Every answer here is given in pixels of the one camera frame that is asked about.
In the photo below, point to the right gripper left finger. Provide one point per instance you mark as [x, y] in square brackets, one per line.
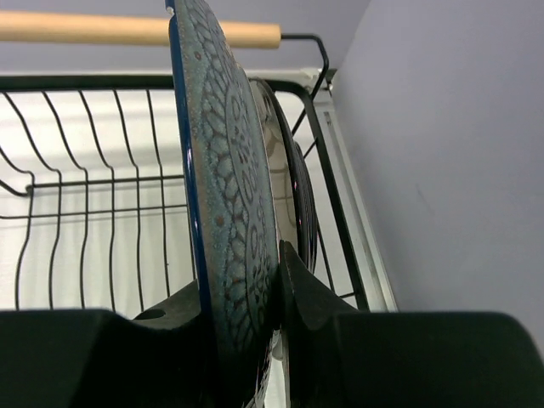
[97, 358]

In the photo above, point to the striped rim beige plate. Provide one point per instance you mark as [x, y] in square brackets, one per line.
[295, 212]

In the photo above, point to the blue floral plate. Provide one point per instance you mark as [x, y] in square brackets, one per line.
[230, 203]

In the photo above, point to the black wire dish rack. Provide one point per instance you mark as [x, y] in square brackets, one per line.
[93, 206]

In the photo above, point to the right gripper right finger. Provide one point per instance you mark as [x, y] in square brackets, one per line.
[338, 356]

